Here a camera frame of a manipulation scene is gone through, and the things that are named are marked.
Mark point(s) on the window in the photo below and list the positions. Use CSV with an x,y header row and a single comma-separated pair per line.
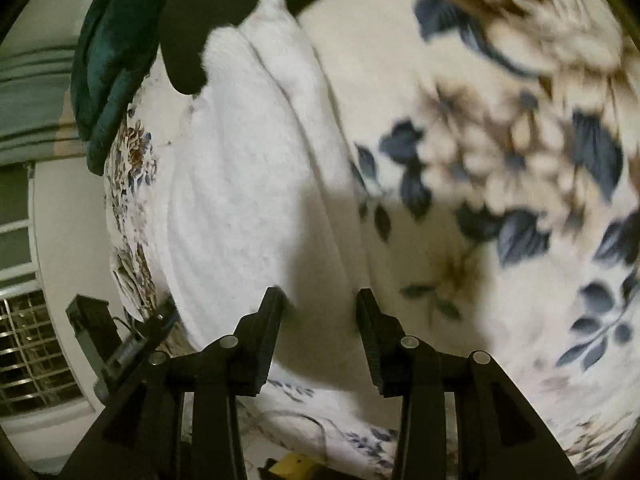
x,y
20,240

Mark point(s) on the yellow object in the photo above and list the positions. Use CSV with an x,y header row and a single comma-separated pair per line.
x,y
295,467

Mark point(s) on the black folded garment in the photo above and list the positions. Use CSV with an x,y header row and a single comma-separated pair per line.
x,y
185,35

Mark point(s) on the dark green plush blanket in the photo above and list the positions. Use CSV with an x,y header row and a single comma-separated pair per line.
x,y
100,85

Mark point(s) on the white knit sweater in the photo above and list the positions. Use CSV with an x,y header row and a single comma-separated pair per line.
x,y
240,185

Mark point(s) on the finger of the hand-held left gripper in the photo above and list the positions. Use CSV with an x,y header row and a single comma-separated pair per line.
x,y
92,325
135,347

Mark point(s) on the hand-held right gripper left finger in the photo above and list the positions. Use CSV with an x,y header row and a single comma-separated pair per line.
x,y
265,340

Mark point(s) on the floral bed sheet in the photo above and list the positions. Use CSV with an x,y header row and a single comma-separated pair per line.
x,y
450,110

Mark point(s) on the grey-green curtain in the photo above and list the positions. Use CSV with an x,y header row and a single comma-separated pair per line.
x,y
30,100

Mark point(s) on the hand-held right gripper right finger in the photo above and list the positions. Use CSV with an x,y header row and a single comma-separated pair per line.
x,y
377,340

